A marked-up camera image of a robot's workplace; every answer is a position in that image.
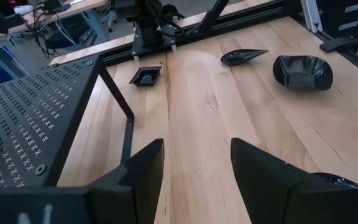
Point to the black table end rail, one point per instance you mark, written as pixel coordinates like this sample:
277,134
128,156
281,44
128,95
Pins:
235,24

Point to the grey aluminium frame post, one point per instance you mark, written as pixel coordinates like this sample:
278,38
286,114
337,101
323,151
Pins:
311,15

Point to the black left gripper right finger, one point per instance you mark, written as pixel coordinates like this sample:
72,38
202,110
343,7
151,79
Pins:
259,186

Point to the black diagonal frame brace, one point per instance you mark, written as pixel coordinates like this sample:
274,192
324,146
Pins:
208,15

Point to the black square mini plate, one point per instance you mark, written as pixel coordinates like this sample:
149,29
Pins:
146,76

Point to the black table-edge bracket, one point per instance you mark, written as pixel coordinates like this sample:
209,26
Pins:
337,45

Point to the white computer mouse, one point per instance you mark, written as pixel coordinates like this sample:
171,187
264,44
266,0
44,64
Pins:
23,9

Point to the black rounded square bowl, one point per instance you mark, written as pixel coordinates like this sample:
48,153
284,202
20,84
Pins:
303,73

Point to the wooden desk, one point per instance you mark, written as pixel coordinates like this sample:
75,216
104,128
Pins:
82,4

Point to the black perforated metal shelf riser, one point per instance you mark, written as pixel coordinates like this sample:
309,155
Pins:
73,124

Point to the glossy black teardrop plate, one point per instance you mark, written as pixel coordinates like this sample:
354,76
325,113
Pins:
241,57

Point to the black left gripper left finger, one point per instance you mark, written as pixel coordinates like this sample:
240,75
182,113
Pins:
135,193

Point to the black control box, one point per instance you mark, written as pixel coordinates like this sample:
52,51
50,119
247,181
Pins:
346,18

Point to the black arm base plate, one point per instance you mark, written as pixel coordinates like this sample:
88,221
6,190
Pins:
154,48

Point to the white base standoff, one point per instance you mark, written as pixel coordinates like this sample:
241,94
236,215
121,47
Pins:
173,48
136,58

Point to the office chair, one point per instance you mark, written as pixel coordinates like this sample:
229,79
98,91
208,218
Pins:
110,20

